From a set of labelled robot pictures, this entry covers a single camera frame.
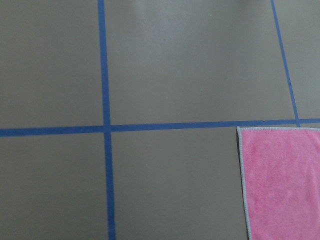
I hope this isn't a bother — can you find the pink towel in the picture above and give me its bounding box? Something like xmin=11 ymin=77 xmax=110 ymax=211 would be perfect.
xmin=236 ymin=127 xmax=320 ymax=240

